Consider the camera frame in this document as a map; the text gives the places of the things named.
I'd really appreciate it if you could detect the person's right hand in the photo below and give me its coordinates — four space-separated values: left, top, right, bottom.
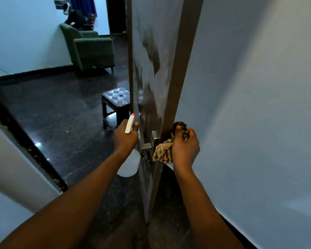
171 124 200 171

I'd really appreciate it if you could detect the person's left hand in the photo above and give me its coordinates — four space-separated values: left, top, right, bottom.
114 119 139 155

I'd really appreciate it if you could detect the white spray bottle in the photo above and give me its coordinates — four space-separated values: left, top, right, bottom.
117 113 141 178

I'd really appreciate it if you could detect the striped cleaning cloth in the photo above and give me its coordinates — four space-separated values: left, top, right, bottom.
152 121 190 164

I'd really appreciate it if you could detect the person's left forearm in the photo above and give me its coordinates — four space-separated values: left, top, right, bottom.
0 149 131 249

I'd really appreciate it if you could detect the person's right forearm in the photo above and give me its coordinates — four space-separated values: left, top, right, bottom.
173 164 245 249

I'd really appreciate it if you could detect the dark plastic stool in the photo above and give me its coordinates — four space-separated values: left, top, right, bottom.
102 87 131 129

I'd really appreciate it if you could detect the brown wooden door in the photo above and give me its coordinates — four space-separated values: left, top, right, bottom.
125 0 205 223

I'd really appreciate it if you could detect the green armchair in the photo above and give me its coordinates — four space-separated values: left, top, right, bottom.
59 23 115 73

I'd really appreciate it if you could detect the brown wooden chair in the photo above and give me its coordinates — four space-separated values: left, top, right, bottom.
83 13 97 31

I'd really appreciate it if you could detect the blue curtain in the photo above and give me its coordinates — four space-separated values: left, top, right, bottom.
69 0 97 17

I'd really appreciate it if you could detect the silver door handle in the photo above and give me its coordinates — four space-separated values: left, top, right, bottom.
138 128 161 167

